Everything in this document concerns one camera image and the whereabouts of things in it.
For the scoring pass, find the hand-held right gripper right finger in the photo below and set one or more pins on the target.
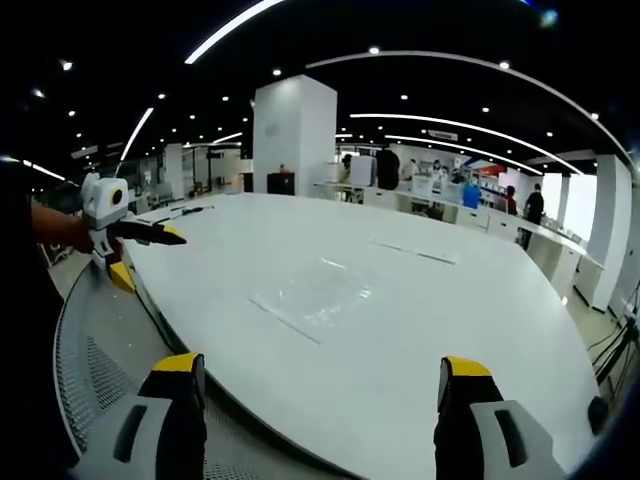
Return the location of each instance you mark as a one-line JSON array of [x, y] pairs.
[[465, 440]]

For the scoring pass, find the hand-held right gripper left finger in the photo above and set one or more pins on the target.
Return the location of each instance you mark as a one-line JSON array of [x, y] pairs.
[[165, 440]]

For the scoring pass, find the narrow clear food packaging bag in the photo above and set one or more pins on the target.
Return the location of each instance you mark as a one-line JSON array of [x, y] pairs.
[[415, 252]]

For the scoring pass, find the black round object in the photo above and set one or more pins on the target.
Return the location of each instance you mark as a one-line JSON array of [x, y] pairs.
[[597, 414]]

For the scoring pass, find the large clear food packaging bag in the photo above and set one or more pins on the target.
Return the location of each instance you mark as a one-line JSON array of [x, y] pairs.
[[320, 295]]

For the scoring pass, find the white square pillar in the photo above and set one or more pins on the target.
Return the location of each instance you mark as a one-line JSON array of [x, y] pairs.
[[292, 135]]

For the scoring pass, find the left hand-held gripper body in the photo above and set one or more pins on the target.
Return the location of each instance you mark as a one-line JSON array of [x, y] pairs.
[[102, 200]]

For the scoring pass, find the white box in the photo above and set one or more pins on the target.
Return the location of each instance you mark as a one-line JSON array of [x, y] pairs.
[[362, 171]]

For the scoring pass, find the person's dark clothing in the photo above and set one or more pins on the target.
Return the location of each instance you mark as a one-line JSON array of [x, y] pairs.
[[25, 325]]

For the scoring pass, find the black tripod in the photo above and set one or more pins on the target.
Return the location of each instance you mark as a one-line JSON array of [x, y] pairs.
[[620, 345]]

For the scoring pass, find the white wall pillar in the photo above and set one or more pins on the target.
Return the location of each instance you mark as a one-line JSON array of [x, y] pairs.
[[607, 225]]

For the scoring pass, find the grey mesh chair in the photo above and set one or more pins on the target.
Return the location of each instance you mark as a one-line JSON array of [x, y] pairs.
[[105, 350]]

